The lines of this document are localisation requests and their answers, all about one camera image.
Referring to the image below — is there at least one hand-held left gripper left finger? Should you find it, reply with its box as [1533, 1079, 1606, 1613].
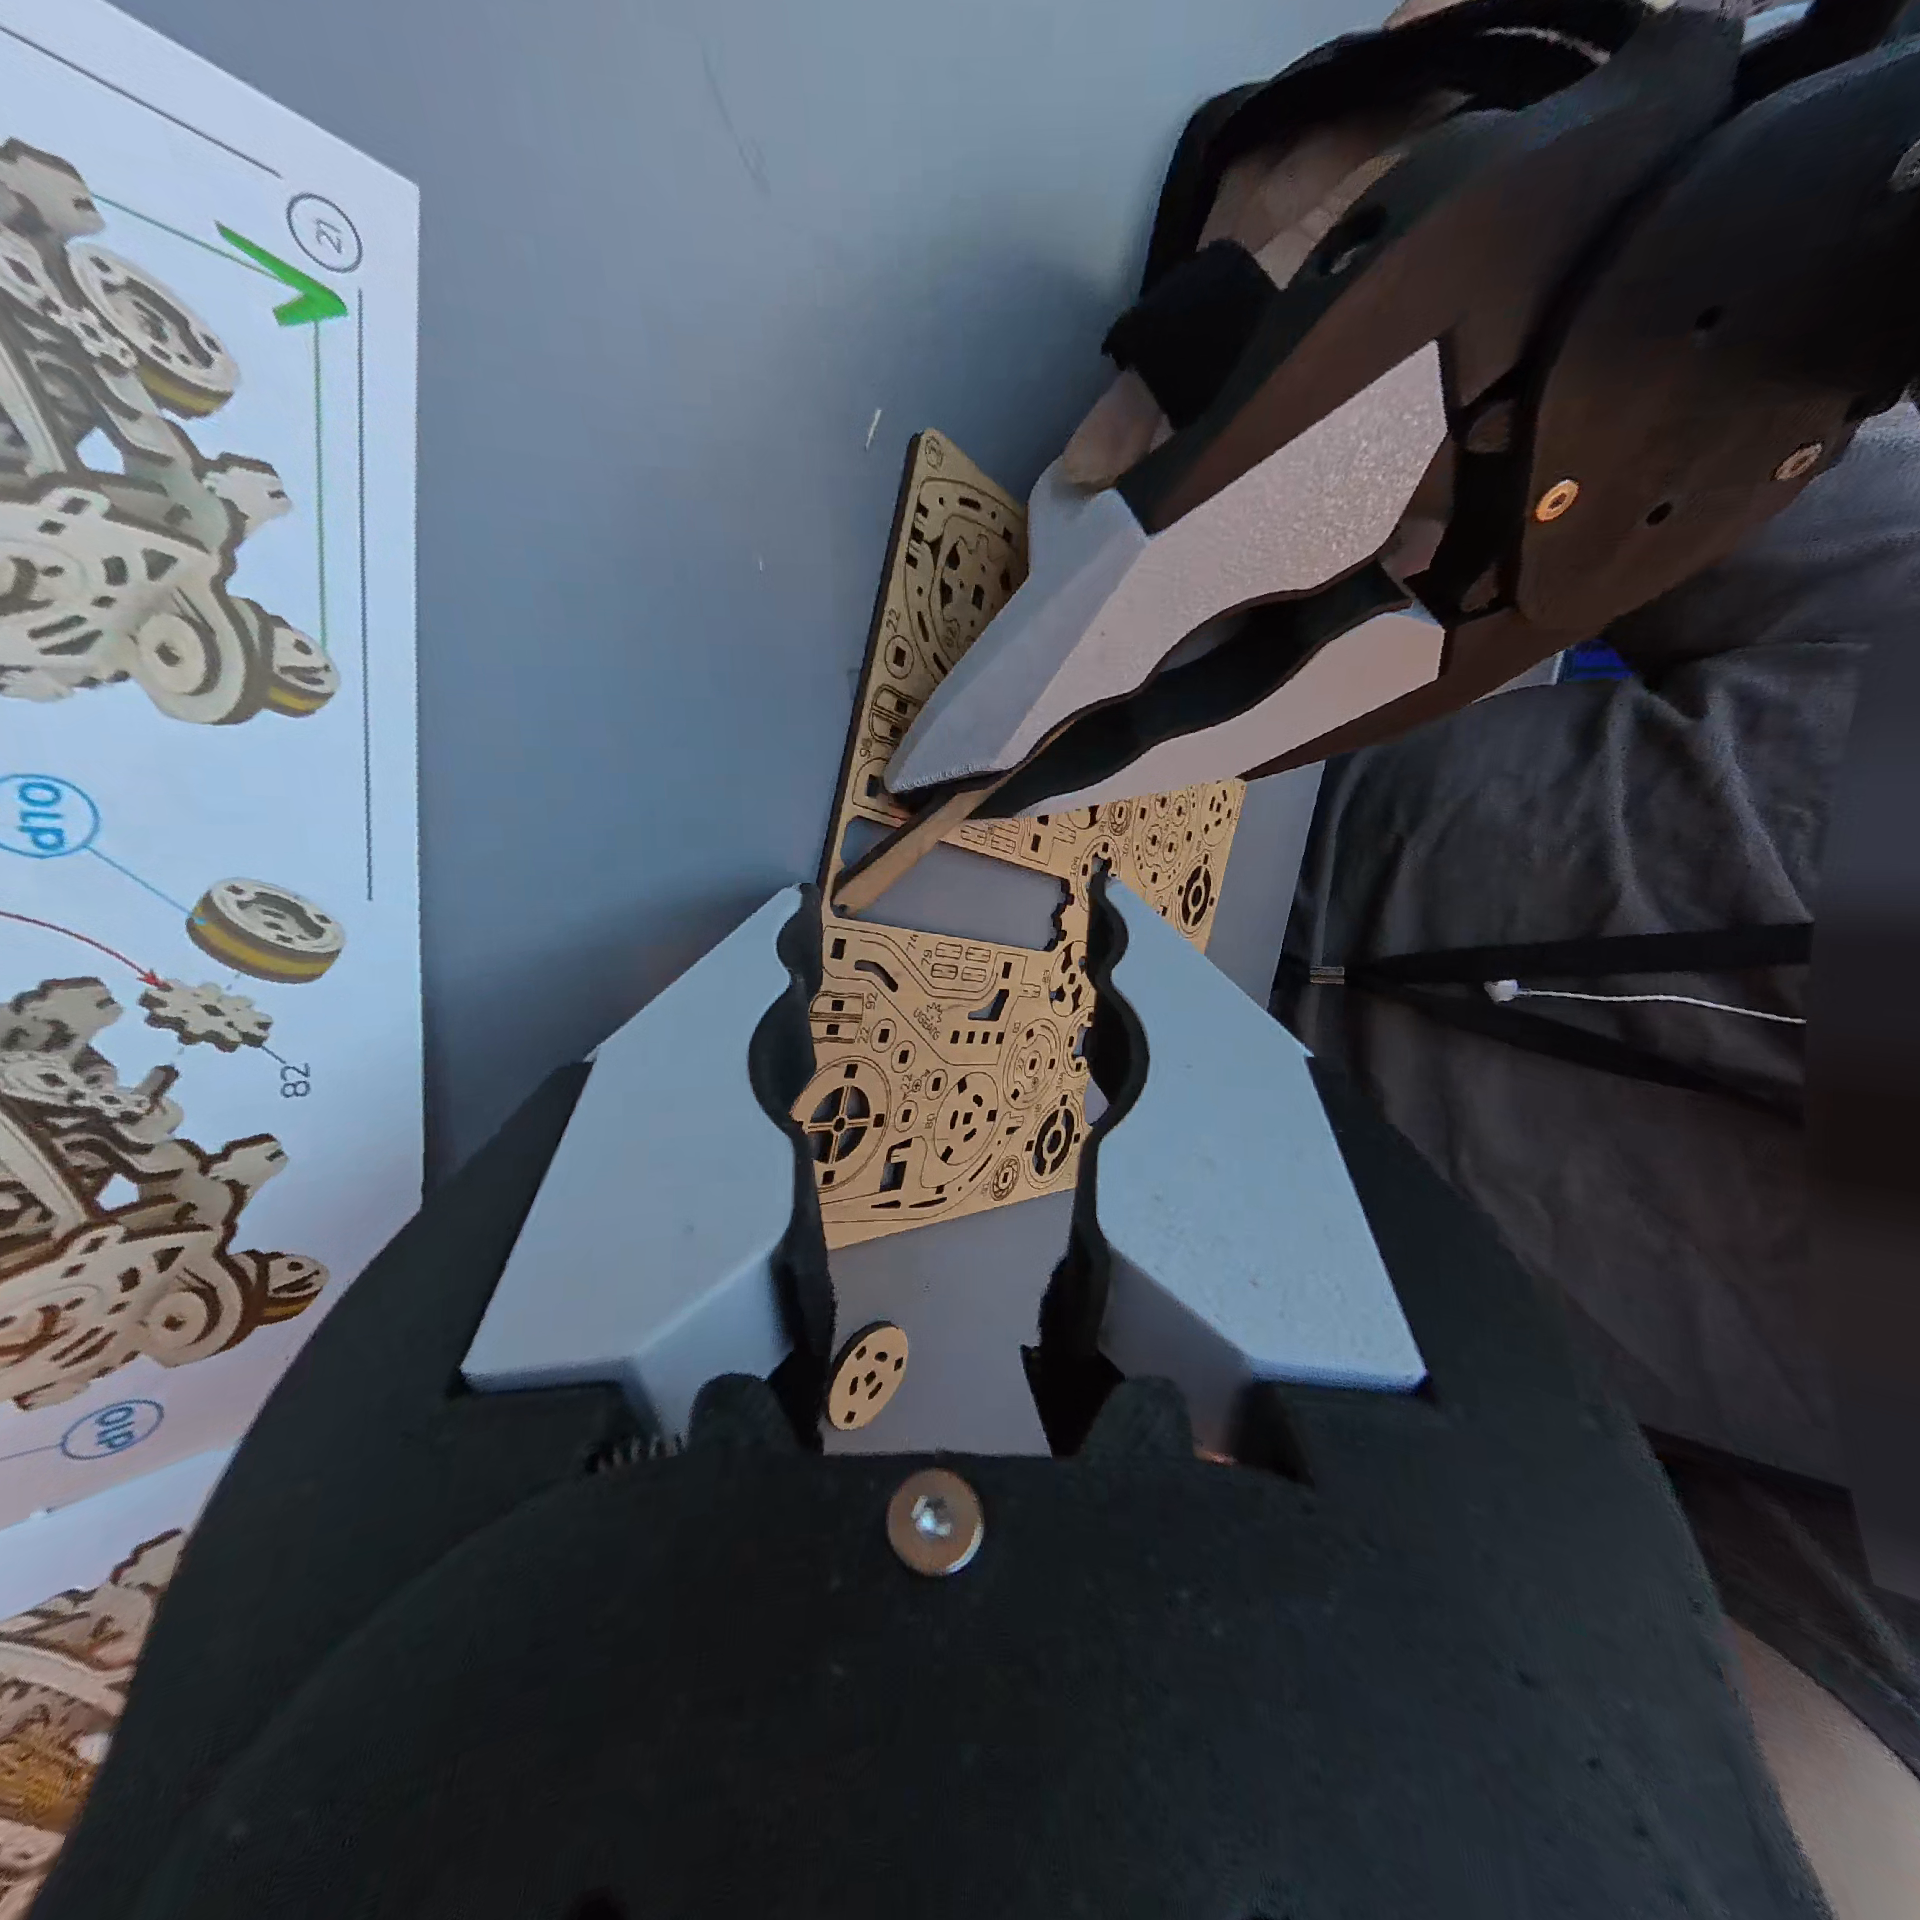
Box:
[456, 884, 836, 1425]

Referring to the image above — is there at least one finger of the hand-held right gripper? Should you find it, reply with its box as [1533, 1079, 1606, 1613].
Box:
[975, 604, 1450, 823]
[882, 337, 1454, 799]

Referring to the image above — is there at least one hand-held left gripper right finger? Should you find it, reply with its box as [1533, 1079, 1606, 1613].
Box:
[1025, 871, 1426, 1466]

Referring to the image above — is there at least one laser-cut wooden parts sheet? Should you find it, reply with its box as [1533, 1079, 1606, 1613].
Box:
[809, 427, 1250, 1255]

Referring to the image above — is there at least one thin wooden stick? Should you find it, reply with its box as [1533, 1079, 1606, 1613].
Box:
[825, 786, 994, 917]

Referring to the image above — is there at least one person's right hand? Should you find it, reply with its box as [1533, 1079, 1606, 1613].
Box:
[1055, 0, 1652, 497]

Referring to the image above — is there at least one round wooden disc part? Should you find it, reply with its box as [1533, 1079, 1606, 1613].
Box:
[823, 1316, 914, 1435]

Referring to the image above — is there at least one person in grey shirt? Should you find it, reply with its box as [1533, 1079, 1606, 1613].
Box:
[1271, 427, 1920, 1759]

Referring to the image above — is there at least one printed instruction booklet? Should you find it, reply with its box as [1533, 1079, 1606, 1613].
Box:
[0, 0, 432, 1893]

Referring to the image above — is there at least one black strap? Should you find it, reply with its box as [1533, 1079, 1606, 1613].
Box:
[1306, 921, 1820, 1124]

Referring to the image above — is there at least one thin white cord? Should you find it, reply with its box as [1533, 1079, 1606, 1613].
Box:
[1481, 980, 1810, 1031]

